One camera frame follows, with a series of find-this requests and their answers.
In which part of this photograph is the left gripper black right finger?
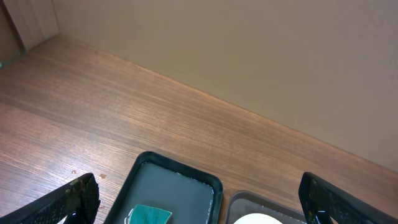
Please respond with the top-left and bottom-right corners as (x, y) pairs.
(298, 172), (397, 224)

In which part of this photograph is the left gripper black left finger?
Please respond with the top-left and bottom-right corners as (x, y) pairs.
(1, 173), (100, 224)

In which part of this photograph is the green yellow sponge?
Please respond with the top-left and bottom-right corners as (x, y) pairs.
(124, 204), (172, 224)

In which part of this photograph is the white plate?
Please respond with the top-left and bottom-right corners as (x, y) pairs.
(233, 213), (282, 224)

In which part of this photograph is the large dark brown tray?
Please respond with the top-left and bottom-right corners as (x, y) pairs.
(224, 191), (306, 224)

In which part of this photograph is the small black tray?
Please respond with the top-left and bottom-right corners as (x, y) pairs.
(104, 151), (223, 224)

